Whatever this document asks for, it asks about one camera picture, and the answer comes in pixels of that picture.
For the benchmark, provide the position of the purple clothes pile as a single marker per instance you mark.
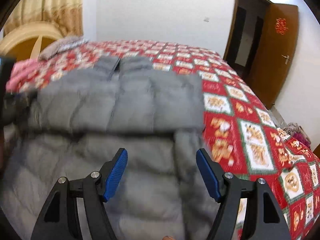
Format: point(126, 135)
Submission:
point(296, 131)

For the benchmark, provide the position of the beige curtain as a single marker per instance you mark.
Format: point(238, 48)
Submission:
point(65, 15)

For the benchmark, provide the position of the white wall switch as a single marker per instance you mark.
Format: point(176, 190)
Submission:
point(206, 19)

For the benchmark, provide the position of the cream round headboard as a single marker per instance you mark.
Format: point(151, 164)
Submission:
point(29, 40)

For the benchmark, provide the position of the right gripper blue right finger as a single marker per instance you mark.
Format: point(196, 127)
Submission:
point(212, 175)

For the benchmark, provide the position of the brown wooden door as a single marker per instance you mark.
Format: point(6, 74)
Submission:
point(269, 71)

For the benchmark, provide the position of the pink folded blanket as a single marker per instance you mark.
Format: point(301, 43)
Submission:
point(20, 72)

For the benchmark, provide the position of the grey striped pillow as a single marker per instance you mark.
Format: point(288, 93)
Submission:
point(62, 45)

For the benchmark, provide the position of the red patterned bed quilt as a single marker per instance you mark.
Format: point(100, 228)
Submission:
point(239, 133)

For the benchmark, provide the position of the red door decoration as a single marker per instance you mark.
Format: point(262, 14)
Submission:
point(281, 26)

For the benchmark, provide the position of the grey puffer jacket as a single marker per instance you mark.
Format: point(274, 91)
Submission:
point(78, 122)

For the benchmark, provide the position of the silver door handle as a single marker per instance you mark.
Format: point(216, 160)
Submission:
point(287, 58)

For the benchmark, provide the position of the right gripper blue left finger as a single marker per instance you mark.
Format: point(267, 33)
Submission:
point(111, 174)

